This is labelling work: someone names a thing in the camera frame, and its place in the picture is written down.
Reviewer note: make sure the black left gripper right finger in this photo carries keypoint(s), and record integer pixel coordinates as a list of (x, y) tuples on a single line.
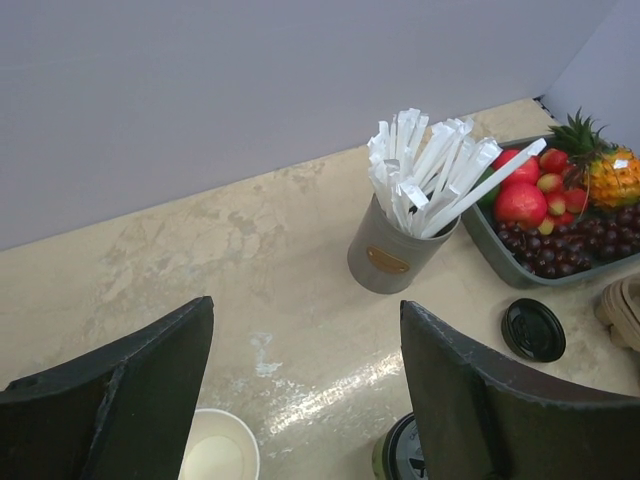
[(483, 415)]

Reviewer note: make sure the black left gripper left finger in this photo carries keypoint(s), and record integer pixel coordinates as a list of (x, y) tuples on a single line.
[(122, 411)]

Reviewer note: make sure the green paper coffee cup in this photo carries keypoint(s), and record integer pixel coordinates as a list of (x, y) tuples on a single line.
[(383, 458)]

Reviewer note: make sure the black coffee cup lid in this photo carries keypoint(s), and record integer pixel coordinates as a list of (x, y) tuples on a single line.
[(532, 331)]

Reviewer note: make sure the grey straw holder cup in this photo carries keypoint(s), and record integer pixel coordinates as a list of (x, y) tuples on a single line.
[(385, 260)]

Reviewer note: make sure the brown pulp cup carrier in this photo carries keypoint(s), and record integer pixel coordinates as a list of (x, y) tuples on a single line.
[(617, 309)]

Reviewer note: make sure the dark purple grape bunch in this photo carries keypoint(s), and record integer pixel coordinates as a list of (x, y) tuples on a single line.
[(594, 239)]

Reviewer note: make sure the grey fruit tray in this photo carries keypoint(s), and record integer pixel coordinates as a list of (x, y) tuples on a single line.
[(479, 222)]

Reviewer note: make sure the red apple front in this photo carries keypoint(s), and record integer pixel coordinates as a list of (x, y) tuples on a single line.
[(520, 203)]

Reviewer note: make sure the white wrapped straws bundle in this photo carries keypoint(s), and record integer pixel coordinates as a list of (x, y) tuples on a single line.
[(426, 175)]

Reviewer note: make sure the small orange pineapple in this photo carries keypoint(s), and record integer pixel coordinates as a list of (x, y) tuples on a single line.
[(607, 171)]

